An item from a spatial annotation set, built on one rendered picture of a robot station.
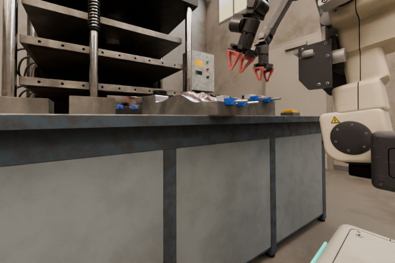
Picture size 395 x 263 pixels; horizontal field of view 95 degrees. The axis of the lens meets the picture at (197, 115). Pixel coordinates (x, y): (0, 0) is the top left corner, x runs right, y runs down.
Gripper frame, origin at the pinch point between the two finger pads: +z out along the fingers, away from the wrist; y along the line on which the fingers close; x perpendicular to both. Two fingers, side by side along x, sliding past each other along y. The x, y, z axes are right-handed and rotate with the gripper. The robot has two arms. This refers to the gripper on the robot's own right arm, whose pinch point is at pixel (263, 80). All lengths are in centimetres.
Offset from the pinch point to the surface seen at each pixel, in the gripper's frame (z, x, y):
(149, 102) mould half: 14, -28, 59
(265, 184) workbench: 58, 5, 5
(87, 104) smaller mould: 16, -10, 87
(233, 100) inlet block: 14.8, 14.8, 38.8
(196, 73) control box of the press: -21, -85, -8
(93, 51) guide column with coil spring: -23, -74, 82
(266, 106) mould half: 15.6, 2.3, 0.3
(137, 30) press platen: -48, -83, 51
